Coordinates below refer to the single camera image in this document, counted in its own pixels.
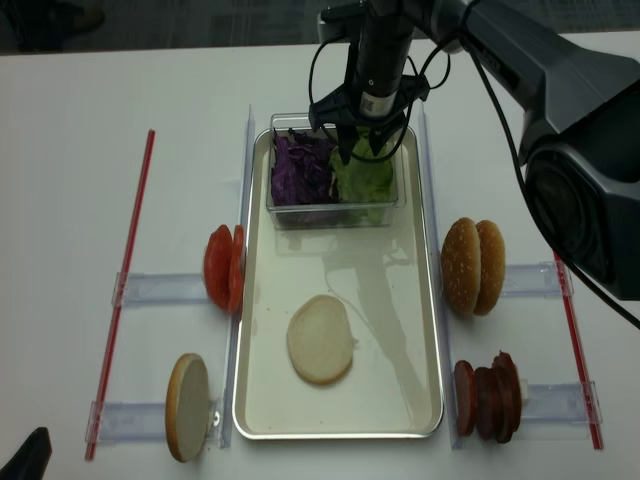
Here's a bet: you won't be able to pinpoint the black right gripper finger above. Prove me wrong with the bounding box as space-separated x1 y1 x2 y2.
368 128 386 156

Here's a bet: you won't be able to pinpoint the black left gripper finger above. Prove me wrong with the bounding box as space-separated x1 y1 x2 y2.
338 126 358 165

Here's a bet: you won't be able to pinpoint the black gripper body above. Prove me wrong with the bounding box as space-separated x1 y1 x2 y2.
309 1 429 136

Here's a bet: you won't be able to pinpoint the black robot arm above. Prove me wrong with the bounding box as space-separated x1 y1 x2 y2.
309 1 639 300

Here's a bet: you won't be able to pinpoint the green lettuce pile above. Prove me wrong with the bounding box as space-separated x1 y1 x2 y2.
330 128 397 203

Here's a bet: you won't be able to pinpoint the left tomato slice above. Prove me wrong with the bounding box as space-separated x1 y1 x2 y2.
203 225 233 310

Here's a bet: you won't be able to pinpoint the tomato slice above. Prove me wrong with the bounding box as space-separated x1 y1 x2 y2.
203 225 233 310
227 225 244 314

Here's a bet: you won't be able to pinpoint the right tomato slice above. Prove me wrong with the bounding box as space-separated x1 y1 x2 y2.
227 225 244 314

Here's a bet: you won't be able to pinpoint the front meat patty slice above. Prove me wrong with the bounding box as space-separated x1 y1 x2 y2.
454 360 478 437

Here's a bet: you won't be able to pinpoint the meat patty slice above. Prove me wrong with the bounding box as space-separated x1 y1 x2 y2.
454 360 478 437
474 367 503 440
492 351 522 444

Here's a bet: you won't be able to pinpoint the middle meat patty slice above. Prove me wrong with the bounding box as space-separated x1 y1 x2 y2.
474 367 503 440

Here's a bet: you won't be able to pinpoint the rear meat patty slice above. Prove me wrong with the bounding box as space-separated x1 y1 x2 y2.
492 351 522 444

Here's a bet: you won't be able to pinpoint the purple cabbage leaves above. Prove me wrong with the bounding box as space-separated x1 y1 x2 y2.
271 129 338 206

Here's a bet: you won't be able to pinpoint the clear plastic salad box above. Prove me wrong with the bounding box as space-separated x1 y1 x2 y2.
266 113 405 229

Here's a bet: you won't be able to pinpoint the sesame top bun left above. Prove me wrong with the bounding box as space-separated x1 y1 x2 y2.
440 217 481 316

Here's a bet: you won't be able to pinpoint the sesame bun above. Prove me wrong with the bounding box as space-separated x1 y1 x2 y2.
440 217 481 316
474 220 506 316

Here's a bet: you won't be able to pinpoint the sesame top bun right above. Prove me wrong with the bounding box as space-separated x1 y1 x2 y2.
474 220 506 316

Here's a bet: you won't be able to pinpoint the cream metal serving tray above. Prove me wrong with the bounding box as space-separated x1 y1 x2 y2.
233 132 443 440

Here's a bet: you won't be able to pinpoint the bottom bun on tray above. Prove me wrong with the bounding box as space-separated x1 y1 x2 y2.
286 295 355 385

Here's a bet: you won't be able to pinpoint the upper right clear holder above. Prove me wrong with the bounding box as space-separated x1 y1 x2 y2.
501 260 574 298

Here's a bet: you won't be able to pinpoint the clear holder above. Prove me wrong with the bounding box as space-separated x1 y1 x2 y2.
84 397 225 454
514 382 602 441
501 260 574 298
112 272 209 308

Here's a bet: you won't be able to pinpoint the left clear vertical divider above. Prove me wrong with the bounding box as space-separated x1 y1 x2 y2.
218 106 256 449

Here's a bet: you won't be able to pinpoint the clear vertical divider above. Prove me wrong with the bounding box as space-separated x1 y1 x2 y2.
218 106 256 449
418 104 461 450

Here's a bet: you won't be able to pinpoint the upper left clear holder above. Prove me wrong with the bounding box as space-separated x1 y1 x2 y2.
112 272 209 308

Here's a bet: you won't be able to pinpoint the right clear vertical divider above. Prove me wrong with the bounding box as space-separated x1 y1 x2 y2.
418 104 461 450

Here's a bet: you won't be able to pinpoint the white pusher block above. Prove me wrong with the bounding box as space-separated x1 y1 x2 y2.
519 379 530 408

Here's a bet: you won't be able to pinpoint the standing bun half left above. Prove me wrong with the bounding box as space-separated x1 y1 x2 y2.
165 353 210 463

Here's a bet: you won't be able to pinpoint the lower right clear holder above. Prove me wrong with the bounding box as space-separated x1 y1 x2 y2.
514 382 602 441

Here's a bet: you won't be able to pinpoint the lower left clear holder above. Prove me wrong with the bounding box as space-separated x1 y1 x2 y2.
84 397 225 454

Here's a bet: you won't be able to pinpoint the black object bottom left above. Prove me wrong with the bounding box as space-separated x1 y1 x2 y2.
0 427 52 480

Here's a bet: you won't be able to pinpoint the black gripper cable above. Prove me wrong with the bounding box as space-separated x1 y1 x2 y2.
307 29 640 331

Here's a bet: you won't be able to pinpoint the left red straw rail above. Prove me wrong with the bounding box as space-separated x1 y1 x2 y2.
84 129 156 462

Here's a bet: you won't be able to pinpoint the red straw rail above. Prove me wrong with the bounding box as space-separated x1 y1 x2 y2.
84 129 156 462
554 253 604 451

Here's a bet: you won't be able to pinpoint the right red straw rail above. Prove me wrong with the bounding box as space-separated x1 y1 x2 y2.
554 253 604 451

